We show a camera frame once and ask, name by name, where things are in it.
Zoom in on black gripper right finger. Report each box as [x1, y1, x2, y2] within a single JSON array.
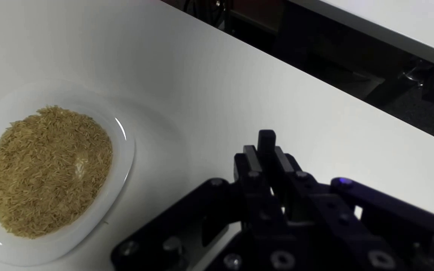
[[275, 148, 434, 271]]

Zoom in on white bowl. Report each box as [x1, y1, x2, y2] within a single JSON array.
[[0, 90, 139, 268]]

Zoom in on brown grain contents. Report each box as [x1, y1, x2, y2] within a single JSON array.
[[0, 104, 115, 239]]

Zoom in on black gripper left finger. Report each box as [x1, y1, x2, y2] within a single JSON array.
[[110, 145, 290, 271]]

